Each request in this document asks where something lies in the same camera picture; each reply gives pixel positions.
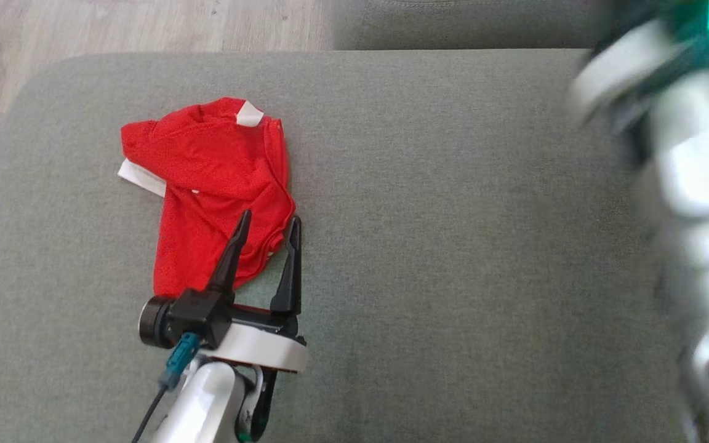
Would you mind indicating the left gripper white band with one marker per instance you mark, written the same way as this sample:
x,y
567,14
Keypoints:
x,y
262,347

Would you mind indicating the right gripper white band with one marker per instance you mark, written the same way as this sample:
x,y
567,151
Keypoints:
x,y
625,61

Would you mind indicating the red basketball jersey number 23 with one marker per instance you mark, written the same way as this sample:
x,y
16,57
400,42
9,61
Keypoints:
x,y
207,160

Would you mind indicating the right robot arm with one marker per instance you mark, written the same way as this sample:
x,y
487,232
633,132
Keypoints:
x,y
699,172

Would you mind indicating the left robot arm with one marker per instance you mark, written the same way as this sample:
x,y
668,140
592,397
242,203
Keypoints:
x,y
200,406

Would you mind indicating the long grey sofa seat cushion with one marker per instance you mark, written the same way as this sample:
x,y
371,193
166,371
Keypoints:
x,y
453,24

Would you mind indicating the wide grey sofa seat cushion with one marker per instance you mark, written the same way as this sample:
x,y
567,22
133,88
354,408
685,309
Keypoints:
x,y
453,246

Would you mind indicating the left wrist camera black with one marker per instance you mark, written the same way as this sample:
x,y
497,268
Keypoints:
x,y
197,317

